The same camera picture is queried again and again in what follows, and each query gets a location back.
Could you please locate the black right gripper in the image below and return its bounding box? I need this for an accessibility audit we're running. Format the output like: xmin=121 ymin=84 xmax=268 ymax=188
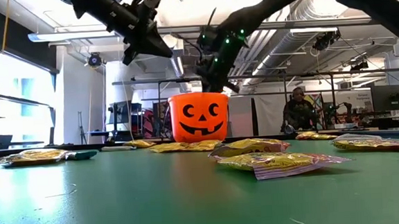
xmin=193 ymin=21 xmax=251 ymax=96

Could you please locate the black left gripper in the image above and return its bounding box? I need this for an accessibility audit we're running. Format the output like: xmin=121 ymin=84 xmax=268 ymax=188
xmin=109 ymin=0 xmax=175 ymax=67

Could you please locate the orange pumpkin face bucket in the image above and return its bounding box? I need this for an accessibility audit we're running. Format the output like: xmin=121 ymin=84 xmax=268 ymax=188
xmin=166 ymin=90 xmax=233 ymax=145

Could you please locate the Hershey's cookies cream bar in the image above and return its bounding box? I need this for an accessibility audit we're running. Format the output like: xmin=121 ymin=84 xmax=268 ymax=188
xmin=100 ymin=144 xmax=136 ymax=153
xmin=64 ymin=149 xmax=99 ymax=162

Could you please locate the white panel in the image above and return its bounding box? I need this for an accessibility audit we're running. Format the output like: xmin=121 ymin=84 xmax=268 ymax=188
xmin=228 ymin=92 xmax=288 ymax=139

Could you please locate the dark background monitor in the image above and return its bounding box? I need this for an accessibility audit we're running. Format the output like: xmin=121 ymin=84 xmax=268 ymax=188
xmin=370 ymin=84 xmax=399 ymax=112
xmin=107 ymin=100 xmax=144 ymax=125

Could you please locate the colourful poster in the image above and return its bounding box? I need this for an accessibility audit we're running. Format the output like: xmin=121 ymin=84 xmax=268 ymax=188
xmin=140 ymin=105 xmax=174 ymax=140

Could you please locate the person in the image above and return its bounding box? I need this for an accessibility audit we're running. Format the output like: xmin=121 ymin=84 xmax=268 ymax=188
xmin=276 ymin=85 xmax=321 ymax=135

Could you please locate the long ceiling light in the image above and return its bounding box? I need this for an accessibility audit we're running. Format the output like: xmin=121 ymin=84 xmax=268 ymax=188
xmin=28 ymin=27 xmax=121 ymax=44

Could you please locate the black ceiling light cluster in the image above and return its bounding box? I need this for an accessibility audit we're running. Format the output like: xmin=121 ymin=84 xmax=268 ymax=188
xmin=310 ymin=30 xmax=342 ymax=52

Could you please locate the bright window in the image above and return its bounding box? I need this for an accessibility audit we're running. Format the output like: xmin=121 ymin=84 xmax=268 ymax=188
xmin=0 ymin=47 xmax=62 ymax=150

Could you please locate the green table mat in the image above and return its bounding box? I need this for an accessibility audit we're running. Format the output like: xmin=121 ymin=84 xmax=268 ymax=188
xmin=0 ymin=127 xmax=399 ymax=224

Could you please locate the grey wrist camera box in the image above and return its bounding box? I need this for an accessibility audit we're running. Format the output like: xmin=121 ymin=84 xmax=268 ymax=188
xmin=139 ymin=0 xmax=163 ymax=12

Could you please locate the black ceiling camera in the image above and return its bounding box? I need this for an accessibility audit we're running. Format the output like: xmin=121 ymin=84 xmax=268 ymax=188
xmin=86 ymin=51 xmax=105 ymax=69

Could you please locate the silver ceiling duct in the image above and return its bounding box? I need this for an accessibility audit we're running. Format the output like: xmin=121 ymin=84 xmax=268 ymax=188
xmin=223 ymin=0 xmax=344 ymax=89

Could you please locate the black metal rack frame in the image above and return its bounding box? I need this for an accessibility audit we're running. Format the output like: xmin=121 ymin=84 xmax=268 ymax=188
xmin=110 ymin=63 xmax=399 ymax=144

